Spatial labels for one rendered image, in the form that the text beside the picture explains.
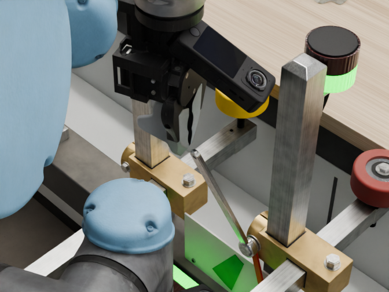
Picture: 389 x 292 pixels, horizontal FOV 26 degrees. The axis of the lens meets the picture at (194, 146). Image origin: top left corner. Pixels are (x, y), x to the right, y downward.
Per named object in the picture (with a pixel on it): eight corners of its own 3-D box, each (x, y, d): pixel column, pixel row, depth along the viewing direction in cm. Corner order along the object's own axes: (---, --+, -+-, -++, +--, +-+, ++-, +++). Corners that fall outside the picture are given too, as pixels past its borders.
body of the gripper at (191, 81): (145, 59, 98) (142, -30, 89) (212, 80, 95) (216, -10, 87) (113, 98, 93) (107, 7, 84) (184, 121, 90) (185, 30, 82)
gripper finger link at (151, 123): (144, 141, 101) (142, 81, 95) (189, 156, 100) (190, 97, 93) (132, 157, 99) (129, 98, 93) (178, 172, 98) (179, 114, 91)
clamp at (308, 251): (325, 307, 105) (329, 283, 102) (244, 248, 112) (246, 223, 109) (352, 281, 108) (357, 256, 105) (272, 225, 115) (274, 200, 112)
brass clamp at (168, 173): (180, 223, 120) (180, 199, 117) (118, 175, 127) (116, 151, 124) (210, 200, 123) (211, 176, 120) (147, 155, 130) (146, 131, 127)
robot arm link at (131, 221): (58, 228, 68) (103, 159, 73) (71, 310, 75) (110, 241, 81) (150, 255, 66) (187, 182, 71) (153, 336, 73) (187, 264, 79)
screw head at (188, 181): (189, 190, 118) (188, 184, 117) (178, 182, 119) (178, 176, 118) (199, 182, 119) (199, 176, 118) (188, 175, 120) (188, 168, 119)
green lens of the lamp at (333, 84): (333, 100, 91) (335, 84, 90) (290, 76, 94) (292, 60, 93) (366, 75, 94) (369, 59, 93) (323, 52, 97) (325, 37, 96)
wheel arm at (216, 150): (34, 306, 110) (29, 287, 107) (18, 291, 111) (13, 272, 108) (256, 142, 132) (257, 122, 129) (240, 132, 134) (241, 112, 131)
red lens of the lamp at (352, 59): (335, 82, 90) (337, 66, 88) (292, 58, 93) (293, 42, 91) (369, 57, 93) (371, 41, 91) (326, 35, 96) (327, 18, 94)
